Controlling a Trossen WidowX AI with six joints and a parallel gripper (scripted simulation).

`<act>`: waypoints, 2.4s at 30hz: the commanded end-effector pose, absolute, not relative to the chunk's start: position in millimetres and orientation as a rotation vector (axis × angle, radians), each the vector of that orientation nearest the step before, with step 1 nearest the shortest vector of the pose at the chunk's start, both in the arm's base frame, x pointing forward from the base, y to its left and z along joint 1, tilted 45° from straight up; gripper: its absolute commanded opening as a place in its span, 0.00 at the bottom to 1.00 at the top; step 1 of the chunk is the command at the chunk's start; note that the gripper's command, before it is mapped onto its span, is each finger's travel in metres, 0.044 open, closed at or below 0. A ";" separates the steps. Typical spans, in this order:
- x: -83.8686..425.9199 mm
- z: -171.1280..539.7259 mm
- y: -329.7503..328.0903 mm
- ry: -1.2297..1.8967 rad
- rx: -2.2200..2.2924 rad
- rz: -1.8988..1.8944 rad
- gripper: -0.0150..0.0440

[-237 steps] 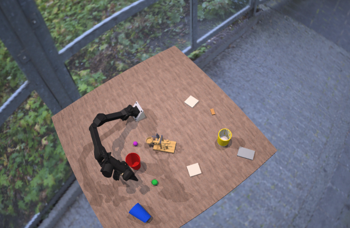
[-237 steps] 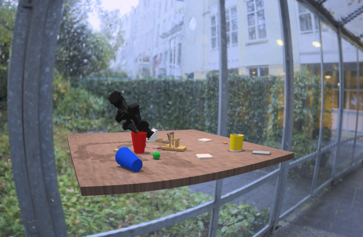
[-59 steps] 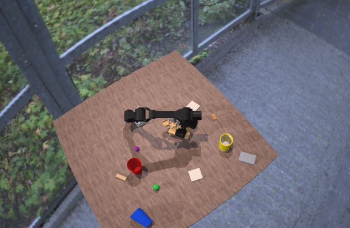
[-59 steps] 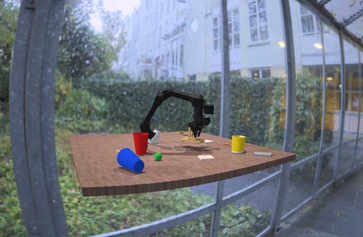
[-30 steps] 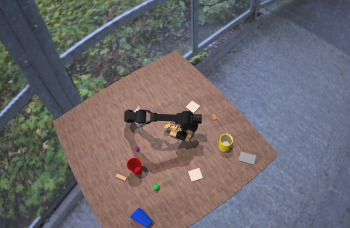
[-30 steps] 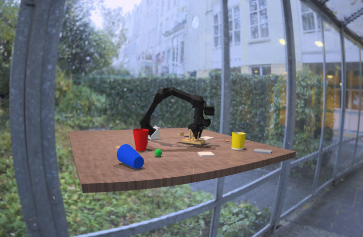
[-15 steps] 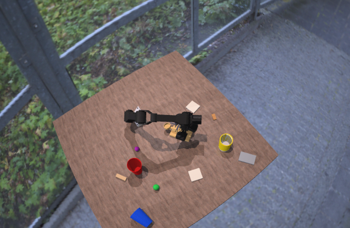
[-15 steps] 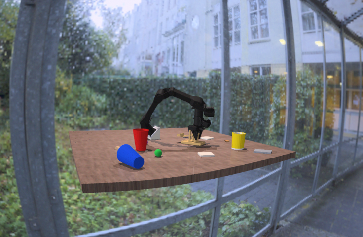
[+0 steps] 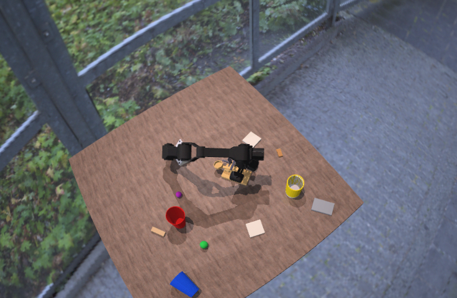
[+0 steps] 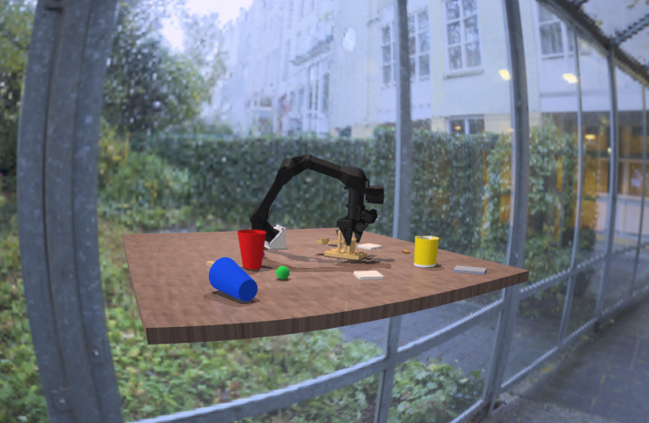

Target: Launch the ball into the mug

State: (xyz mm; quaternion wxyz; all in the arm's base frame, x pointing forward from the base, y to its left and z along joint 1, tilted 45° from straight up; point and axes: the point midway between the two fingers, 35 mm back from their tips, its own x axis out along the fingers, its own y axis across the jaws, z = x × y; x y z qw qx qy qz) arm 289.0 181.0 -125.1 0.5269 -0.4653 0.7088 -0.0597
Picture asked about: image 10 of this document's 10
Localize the red plastic cup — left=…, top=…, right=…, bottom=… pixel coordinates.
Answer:
left=237, top=229, right=266, bottom=270

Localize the yellow mug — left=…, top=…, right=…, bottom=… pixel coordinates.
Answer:
left=414, top=236, right=439, bottom=267

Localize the blue plastic cup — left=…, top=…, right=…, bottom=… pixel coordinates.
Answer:
left=209, top=257, right=257, bottom=301

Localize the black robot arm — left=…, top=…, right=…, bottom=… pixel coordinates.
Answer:
left=250, top=154, right=384, bottom=242

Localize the cream flat square tile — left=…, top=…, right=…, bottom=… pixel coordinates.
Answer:
left=354, top=271, right=384, bottom=280
left=358, top=243, right=383, bottom=249

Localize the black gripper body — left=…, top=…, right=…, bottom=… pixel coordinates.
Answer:
left=337, top=202, right=369, bottom=228

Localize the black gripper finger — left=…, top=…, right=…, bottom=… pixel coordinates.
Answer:
left=339, top=226, right=356, bottom=246
left=354, top=224, right=369, bottom=243

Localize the green ball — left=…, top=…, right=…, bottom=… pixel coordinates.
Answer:
left=276, top=266, right=290, bottom=279

